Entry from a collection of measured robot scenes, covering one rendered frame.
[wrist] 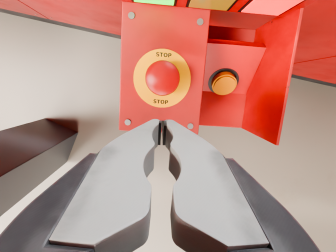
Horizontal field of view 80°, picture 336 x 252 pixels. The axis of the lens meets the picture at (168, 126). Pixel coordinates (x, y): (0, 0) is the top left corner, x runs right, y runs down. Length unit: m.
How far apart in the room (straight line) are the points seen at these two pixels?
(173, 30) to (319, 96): 1.15
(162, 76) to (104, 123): 0.88
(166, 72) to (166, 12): 0.08
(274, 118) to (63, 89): 1.01
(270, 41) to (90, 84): 0.90
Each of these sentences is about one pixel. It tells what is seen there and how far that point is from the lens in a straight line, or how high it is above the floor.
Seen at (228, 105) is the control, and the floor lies 0.70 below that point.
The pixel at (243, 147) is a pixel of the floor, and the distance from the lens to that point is 1.18.
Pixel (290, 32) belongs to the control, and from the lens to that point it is 0.29.
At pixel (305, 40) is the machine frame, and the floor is 0.53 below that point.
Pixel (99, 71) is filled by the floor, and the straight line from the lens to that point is 1.08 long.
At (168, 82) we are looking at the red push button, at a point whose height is 0.81.
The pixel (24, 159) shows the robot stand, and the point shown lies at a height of 0.41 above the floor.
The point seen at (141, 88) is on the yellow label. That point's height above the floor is 0.78.
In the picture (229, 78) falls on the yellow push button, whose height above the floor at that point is 0.73.
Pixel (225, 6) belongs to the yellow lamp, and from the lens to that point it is 0.27.
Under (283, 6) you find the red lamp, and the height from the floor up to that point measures 0.82.
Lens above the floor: 1.04
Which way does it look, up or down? 79 degrees down
